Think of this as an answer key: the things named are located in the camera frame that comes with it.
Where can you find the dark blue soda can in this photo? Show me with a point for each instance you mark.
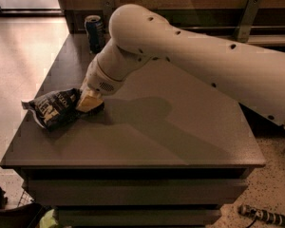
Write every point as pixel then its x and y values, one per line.
pixel 95 33

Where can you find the black white striped handle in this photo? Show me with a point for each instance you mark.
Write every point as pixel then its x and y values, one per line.
pixel 261 215

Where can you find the left metal wall bracket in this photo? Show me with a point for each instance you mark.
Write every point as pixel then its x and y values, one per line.
pixel 108 7

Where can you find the metal wall bracket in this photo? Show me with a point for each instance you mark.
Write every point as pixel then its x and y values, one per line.
pixel 243 29
pixel 108 7

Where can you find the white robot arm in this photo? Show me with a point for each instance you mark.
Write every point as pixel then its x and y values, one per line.
pixel 254 76

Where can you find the right metal wall bracket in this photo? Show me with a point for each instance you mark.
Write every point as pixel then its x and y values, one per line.
pixel 243 29

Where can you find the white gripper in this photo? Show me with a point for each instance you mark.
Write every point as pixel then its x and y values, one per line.
pixel 100 81

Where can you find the dark grey drawer cabinet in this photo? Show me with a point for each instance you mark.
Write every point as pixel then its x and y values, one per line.
pixel 167 151

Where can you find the blue chip bag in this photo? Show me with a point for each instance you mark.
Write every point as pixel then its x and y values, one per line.
pixel 58 108

